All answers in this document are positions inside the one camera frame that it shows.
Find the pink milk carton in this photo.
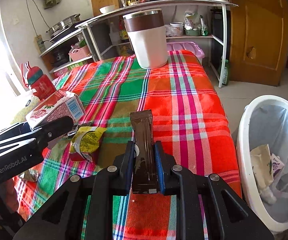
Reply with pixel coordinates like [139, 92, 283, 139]
[26, 89, 85, 129]

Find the yellow snack wrapper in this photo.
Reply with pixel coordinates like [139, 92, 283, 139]
[69, 126, 107, 164]

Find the beige wrapper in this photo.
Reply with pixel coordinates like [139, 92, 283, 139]
[18, 168, 39, 183]

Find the brown coffee stick wrapper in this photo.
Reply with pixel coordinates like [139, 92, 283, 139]
[130, 109, 158, 194]

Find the white paper bag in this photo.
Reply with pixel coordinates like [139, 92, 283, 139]
[250, 144, 274, 191]

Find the white trash bin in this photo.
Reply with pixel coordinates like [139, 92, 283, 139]
[237, 95, 288, 235]

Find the metal kitchen shelf rack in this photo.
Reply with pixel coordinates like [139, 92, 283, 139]
[40, 0, 236, 74]

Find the yellow tissue pack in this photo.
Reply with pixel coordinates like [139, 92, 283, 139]
[11, 95, 41, 125]

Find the red kids water bottle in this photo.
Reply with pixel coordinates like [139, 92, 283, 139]
[21, 61, 56, 101]

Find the pink plastic basket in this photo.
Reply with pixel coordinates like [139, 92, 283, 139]
[69, 46, 91, 61]

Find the white power strip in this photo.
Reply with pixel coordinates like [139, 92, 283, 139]
[34, 35, 46, 54]

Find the plaid tablecloth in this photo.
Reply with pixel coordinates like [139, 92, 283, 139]
[15, 50, 241, 239]

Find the steel steamer pot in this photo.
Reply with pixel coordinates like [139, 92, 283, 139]
[46, 14, 81, 38]

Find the yellow label oil bottle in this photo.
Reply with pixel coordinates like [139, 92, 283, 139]
[119, 16, 129, 43]

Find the white ceramic bowl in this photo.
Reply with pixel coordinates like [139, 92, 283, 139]
[100, 5, 115, 14]

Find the white brown thermal jug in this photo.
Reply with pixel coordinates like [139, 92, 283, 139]
[123, 9, 168, 69]

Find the wooden door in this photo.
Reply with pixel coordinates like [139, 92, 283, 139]
[229, 0, 288, 86]

